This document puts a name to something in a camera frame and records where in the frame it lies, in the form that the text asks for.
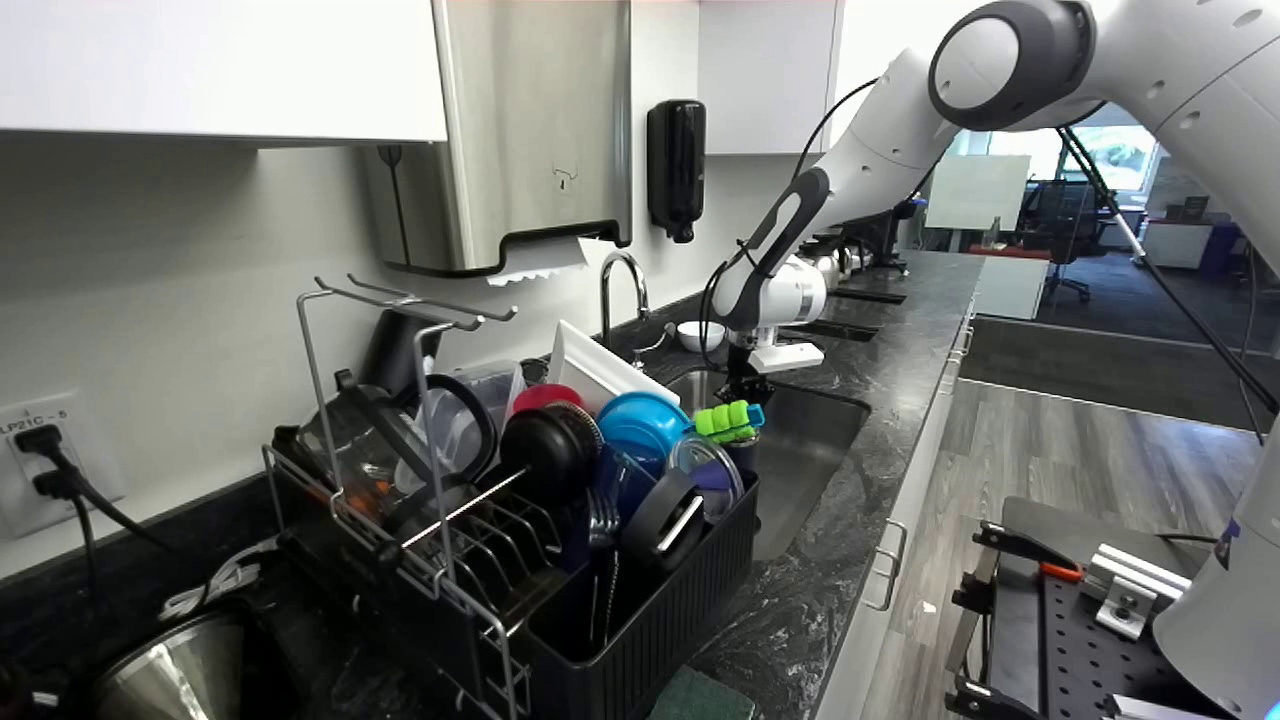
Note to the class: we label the black power plug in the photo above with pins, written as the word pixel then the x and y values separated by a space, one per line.
pixel 36 433
pixel 59 481

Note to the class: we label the white bowl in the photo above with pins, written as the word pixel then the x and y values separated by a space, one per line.
pixel 698 339

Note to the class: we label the black office chair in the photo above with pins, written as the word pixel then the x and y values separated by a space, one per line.
pixel 1052 221

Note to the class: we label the stainless paper towel dispenser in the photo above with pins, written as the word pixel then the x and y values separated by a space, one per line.
pixel 532 132

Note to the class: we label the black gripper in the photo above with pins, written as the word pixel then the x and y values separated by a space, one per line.
pixel 753 387

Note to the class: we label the white lower cabinets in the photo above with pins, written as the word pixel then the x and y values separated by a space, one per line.
pixel 860 640

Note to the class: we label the black tumbler cup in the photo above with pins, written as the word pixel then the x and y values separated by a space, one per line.
pixel 394 348

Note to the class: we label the black dish rack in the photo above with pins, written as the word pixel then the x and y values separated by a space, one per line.
pixel 667 602

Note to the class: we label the green sponge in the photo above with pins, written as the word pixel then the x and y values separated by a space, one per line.
pixel 702 696

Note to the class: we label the aluminium bracket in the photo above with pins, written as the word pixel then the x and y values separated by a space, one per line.
pixel 1132 586

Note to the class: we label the chrome faucet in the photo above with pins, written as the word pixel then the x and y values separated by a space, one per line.
pixel 607 305

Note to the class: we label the white wall outlet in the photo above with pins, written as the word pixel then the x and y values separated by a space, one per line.
pixel 25 503

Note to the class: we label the red round lid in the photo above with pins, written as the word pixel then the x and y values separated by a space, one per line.
pixel 545 398

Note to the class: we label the stainless steel sink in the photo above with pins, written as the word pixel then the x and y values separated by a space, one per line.
pixel 813 452

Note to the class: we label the black perforated breadboard table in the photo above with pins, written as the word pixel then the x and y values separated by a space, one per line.
pixel 1052 655

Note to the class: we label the white upper cabinet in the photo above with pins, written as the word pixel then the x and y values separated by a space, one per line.
pixel 201 60

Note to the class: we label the black wall soap dispenser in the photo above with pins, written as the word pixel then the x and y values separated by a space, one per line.
pixel 678 166

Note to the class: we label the black rimmed round lid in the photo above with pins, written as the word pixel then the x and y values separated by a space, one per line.
pixel 489 422

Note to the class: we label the black coffee machine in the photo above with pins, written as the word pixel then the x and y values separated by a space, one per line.
pixel 884 246

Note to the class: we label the white board panel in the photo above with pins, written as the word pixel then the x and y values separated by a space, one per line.
pixel 980 195

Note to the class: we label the clear purple bottle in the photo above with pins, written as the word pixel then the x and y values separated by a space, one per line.
pixel 712 474

